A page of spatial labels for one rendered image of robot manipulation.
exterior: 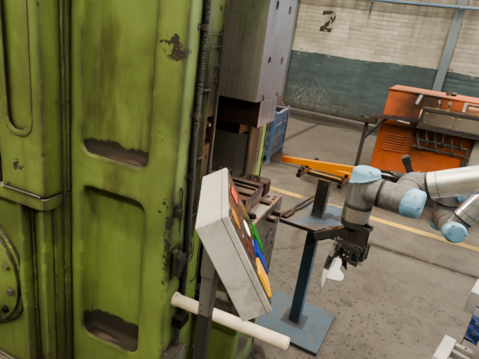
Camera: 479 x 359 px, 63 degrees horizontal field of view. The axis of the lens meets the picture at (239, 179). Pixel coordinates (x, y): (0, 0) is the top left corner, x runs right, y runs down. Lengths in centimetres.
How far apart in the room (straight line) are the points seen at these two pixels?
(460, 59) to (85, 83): 811
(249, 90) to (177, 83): 29
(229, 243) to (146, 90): 64
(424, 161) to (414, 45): 433
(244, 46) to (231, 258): 75
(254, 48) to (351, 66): 780
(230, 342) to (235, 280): 93
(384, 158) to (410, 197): 400
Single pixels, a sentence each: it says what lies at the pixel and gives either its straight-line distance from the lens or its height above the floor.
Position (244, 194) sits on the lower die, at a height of 98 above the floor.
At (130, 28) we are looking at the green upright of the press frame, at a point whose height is 155.
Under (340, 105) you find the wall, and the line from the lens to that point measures 921.
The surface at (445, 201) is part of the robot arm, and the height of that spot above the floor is 109.
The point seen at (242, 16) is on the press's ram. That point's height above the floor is 163.
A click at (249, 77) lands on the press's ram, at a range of 138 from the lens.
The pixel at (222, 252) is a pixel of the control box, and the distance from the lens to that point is 91.
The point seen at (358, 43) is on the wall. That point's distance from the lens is 913.
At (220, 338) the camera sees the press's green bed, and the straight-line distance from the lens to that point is 187.
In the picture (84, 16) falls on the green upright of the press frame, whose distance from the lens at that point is 142.
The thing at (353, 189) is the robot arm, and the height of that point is 123.
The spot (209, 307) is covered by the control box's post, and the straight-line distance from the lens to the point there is 119.
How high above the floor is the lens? 157
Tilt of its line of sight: 20 degrees down
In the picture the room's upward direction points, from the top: 8 degrees clockwise
